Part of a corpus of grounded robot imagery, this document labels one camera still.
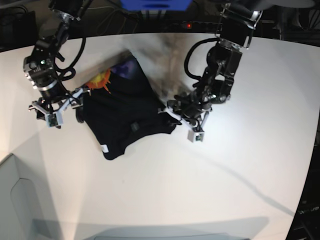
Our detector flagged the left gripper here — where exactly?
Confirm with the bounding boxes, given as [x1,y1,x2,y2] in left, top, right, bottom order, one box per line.
[158,93,213,133]

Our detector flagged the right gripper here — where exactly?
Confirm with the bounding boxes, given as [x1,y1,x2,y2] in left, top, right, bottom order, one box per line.
[28,86,91,120]

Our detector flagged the black T-shirt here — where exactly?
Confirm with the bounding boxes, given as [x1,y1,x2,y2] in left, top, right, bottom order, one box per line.
[76,54,179,161]

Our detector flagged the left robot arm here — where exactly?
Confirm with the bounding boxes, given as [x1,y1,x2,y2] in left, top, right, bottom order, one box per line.
[162,0,263,133]

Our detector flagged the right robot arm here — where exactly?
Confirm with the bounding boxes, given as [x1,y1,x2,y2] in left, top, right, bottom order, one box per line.
[23,0,92,127]

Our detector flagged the white shirt label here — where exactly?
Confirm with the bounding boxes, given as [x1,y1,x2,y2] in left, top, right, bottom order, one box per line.
[100,144,109,154]

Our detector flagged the black power strip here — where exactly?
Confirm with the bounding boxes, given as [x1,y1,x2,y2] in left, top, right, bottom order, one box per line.
[170,21,219,33]

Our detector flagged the blue box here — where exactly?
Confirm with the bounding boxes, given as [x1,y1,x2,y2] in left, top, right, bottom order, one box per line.
[120,0,193,11]

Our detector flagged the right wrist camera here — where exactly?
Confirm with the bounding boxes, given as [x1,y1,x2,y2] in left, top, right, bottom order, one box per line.
[45,112,63,129]

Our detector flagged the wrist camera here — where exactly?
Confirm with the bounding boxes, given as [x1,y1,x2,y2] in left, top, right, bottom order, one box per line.
[187,130,205,143]
[45,112,63,129]

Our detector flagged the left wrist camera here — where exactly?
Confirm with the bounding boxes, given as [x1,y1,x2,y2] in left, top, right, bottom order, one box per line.
[187,130,205,143]

